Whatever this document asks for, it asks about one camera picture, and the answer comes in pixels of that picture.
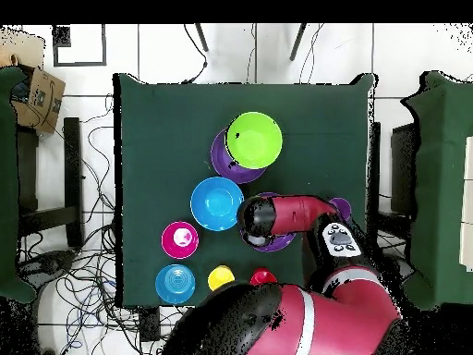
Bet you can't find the large blue bowl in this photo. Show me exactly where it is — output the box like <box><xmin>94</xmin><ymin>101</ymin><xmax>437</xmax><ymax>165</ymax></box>
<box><xmin>189</xmin><ymin>176</ymin><xmax>245</xmax><ymax>232</ymax></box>

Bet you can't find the large purple bowl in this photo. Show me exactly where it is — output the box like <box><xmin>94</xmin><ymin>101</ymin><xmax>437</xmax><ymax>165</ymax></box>
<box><xmin>238</xmin><ymin>190</ymin><xmax>297</xmax><ymax>253</ymax></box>
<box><xmin>210</xmin><ymin>129</ymin><xmax>268</xmax><ymax>185</ymax></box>

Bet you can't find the large green bowl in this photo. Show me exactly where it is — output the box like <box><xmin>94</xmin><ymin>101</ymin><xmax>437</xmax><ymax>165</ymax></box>
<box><xmin>224</xmin><ymin>111</ymin><xmax>284</xmax><ymax>170</ymax></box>

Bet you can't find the small red bowl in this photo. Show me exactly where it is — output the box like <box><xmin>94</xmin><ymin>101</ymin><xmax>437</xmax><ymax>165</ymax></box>
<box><xmin>161</xmin><ymin>221</ymin><xmax>200</xmax><ymax>260</ymax></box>

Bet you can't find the yellow cup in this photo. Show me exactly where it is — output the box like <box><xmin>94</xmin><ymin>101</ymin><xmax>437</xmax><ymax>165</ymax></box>
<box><xmin>207</xmin><ymin>264</ymin><xmax>237</xmax><ymax>292</ymax></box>

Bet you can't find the red cup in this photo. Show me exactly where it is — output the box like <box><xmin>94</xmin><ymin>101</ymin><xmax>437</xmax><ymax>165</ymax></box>
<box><xmin>249</xmin><ymin>267</ymin><xmax>278</xmax><ymax>287</ymax></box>

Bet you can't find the dark green tablecloth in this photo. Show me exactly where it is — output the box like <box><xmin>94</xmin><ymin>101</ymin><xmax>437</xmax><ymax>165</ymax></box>
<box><xmin>112</xmin><ymin>72</ymin><xmax>379</xmax><ymax>309</ymax></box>

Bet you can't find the purple cup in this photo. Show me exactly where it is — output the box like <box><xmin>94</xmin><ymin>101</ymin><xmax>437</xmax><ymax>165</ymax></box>
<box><xmin>327</xmin><ymin>196</ymin><xmax>353</xmax><ymax>223</ymax></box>

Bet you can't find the small blue bowl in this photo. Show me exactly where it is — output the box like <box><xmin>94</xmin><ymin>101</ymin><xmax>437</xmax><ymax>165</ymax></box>
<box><xmin>154</xmin><ymin>263</ymin><xmax>197</xmax><ymax>305</ymax></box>

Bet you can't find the black power box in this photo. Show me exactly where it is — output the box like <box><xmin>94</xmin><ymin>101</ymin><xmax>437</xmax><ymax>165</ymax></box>
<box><xmin>139</xmin><ymin>306</ymin><xmax>161</xmax><ymax>342</ymax></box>

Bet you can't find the black tripod leg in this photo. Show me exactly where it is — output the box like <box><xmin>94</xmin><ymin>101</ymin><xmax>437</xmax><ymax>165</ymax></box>
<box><xmin>288</xmin><ymin>23</ymin><xmax>309</xmax><ymax>62</ymax></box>
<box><xmin>194</xmin><ymin>23</ymin><xmax>210</xmax><ymax>53</ymax></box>

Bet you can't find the dark grey equipment base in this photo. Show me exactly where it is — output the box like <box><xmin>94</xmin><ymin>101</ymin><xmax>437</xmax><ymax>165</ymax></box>
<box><xmin>19</xmin><ymin>249</ymin><xmax>77</xmax><ymax>288</ymax></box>

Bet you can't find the green clothed side table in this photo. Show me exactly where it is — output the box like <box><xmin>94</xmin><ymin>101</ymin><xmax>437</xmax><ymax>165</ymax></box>
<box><xmin>0</xmin><ymin>65</ymin><xmax>38</xmax><ymax>304</ymax></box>
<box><xmin>400</xmin><ymin>70</ymin><xmax>473</xmax><ymax>311</ymax></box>

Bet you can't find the brown cardboard box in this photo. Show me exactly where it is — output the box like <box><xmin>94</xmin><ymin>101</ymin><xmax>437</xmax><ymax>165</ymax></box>
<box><xmin>9</xmin><ymin>66</ymin><xmax>67</xmax><ymax>135</ymax></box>

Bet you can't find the black chair frame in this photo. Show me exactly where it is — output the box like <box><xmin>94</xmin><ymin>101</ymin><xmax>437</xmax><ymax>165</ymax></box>
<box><xmin>16</xmin><ymin>116</ymin><xmax>85</xmax><ymax>249</ymax></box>

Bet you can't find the tangle of floor cables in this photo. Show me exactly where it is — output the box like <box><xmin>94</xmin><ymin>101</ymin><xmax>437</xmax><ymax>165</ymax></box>
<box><xmin>18</xmin><ymin>92</ymin><xmax>193</xmax><ymax>355</ymax></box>

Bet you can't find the black square floor frame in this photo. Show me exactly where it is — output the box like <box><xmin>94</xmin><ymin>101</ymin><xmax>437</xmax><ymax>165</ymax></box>
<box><xmin>52</xmin><ymin>24</ymin><xmax>108</xmax><ymax>67</ymax></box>

